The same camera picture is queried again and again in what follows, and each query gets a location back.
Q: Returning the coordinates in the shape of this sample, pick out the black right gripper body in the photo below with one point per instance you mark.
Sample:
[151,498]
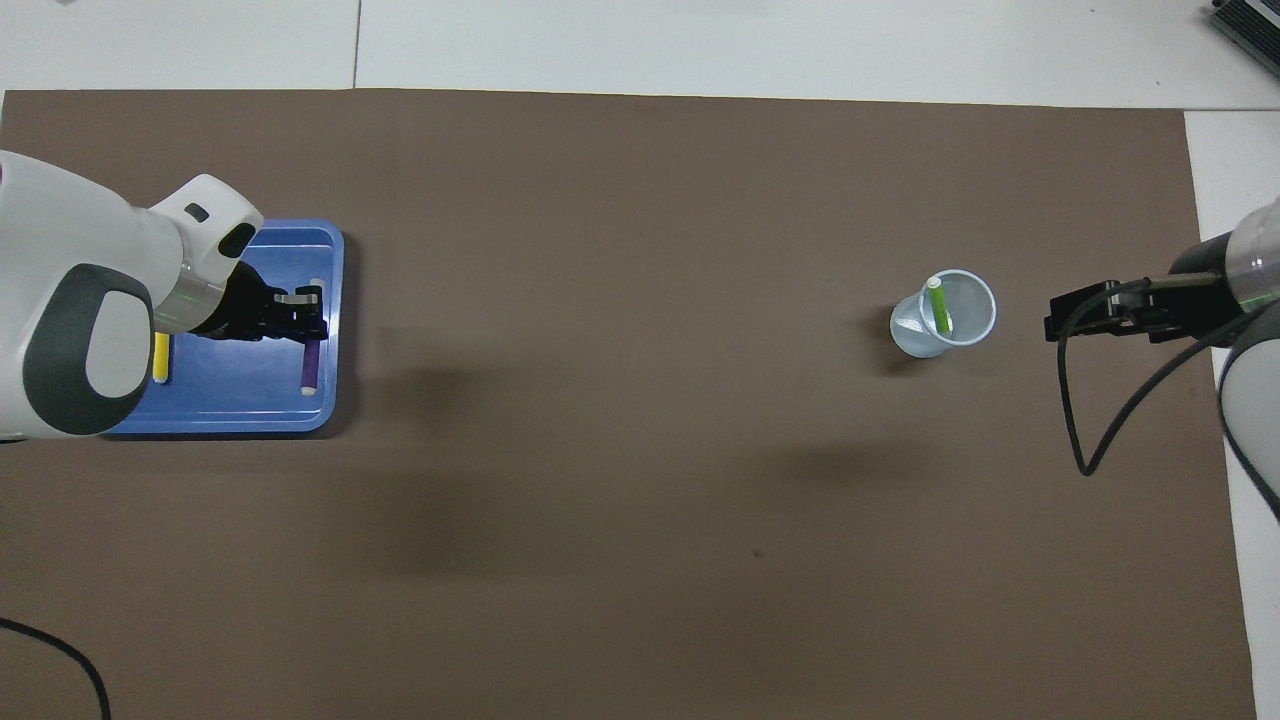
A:
[1205,295]

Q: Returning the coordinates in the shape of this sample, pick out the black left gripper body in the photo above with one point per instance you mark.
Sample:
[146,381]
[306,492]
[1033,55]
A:
[245,310]

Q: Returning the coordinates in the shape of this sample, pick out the purple pen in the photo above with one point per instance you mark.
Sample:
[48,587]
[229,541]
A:
[310,365]

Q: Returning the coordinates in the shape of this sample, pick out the yellow pen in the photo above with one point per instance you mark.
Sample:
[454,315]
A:
[161,360]

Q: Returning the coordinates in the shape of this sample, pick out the green pen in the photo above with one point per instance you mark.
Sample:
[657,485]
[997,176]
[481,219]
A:
[940,308]

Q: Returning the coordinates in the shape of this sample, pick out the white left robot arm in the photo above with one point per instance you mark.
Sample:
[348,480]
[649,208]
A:
[60,270]

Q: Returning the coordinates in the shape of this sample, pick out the blue plastic tray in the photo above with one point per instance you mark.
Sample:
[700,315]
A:
[240,385]

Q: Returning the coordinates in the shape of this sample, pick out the clear plastic cup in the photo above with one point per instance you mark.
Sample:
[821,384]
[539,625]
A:
[915,335]

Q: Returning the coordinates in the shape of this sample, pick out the grey ribbed device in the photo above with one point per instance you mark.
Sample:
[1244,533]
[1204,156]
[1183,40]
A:
[1250,25]

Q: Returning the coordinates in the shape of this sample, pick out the brown table mat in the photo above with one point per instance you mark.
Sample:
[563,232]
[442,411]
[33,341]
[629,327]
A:
[640,450]

